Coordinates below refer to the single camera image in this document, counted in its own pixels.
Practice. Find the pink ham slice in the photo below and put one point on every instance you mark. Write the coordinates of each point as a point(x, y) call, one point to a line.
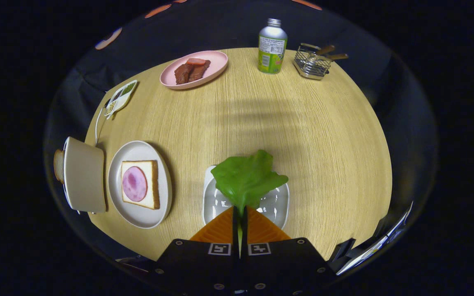
point(134, 185)

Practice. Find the silver bottle with green label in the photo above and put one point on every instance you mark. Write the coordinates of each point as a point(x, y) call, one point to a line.
point(272, 57)

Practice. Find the round white plate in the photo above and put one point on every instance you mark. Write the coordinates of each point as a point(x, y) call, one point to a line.
point(138, 218)

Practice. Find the green beans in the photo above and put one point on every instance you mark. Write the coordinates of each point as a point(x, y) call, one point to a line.
point(128, 88)

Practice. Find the square white plate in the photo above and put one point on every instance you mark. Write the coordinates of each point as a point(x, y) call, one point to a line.
point(216, 205)

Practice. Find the yellow soybeans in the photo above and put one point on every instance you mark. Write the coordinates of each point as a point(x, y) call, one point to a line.
point(110, 107)

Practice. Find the white toaster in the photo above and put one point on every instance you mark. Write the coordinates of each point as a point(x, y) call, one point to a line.
point(85, 176)

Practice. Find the pink plate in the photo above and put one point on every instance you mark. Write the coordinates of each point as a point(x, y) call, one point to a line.
point(216, 65)

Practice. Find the green lettuce leaf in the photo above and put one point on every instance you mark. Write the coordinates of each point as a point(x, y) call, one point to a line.
point(245, 176)

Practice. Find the toasted bread slice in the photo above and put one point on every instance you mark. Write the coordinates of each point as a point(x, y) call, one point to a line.
point(58, 164)

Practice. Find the white bread slice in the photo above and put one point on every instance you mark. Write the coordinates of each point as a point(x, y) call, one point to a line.
point(151, 172)

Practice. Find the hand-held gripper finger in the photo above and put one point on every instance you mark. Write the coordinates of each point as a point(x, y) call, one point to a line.
point(245, 232)
point(235, 230)

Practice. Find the white divided dish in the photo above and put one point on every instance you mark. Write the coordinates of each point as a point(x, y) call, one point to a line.
point(124, 102)

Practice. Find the dark brown beans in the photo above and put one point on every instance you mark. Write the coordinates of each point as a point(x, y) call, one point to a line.
point(117, 95)

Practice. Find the pink sausage slice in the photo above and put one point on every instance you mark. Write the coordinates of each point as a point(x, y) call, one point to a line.
point(196, 61)

